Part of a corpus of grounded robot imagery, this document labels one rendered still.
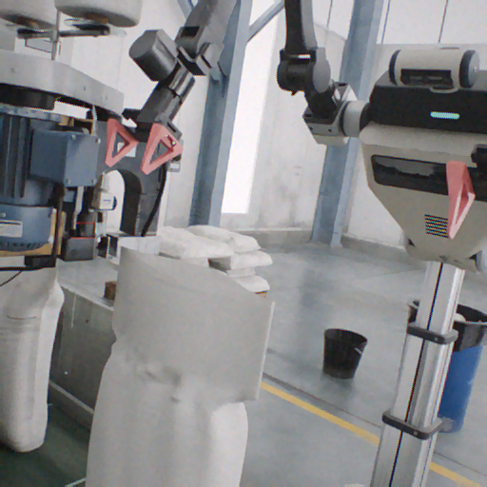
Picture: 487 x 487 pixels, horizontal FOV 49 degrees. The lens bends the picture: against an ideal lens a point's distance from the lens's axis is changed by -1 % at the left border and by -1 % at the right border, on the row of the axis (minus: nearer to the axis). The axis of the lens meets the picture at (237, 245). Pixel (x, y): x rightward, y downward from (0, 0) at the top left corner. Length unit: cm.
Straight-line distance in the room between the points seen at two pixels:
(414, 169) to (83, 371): 135
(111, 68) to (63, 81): 534
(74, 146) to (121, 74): 548
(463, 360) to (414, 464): 167
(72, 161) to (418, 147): 72
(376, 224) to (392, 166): 845
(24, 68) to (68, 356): 135
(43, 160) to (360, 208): 908
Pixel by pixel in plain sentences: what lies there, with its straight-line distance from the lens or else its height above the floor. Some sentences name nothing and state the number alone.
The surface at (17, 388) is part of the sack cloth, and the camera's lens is 170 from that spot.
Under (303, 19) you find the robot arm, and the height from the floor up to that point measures 162.
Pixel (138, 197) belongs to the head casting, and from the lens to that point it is 141.
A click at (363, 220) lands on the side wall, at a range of 985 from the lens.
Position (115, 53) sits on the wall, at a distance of 638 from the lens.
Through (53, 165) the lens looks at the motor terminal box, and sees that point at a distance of 96.
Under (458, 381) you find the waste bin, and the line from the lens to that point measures 323.
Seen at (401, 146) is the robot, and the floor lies 138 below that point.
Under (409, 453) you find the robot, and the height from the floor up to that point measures 62.
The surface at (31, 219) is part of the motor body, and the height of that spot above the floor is 115.
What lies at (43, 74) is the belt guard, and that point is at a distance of 98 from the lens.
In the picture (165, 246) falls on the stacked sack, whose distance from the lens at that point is 409.
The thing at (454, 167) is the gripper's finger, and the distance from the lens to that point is 63.
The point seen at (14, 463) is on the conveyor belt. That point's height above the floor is 38.
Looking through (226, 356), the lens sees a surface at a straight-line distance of 109.
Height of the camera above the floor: 131
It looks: 9 degrees down
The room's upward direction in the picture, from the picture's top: 9 degrees clockwise
